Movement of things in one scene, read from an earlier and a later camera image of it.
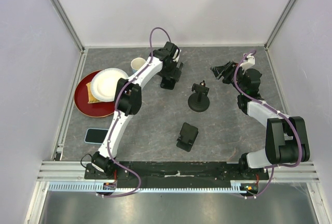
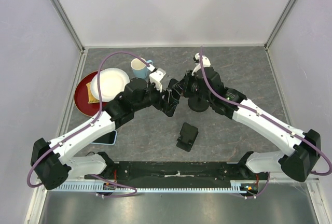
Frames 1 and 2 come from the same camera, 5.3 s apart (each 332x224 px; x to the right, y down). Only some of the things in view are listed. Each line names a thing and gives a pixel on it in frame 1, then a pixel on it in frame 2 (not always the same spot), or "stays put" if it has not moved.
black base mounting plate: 179,173 stays put
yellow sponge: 91,99 stays put
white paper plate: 104,83 stays put
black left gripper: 175,75 → 166,106
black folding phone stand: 188,135 stays put
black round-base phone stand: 199,101 stays put
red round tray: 101,109 stays put
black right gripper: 226,70 → 182,87
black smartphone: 180,66 → 175,94
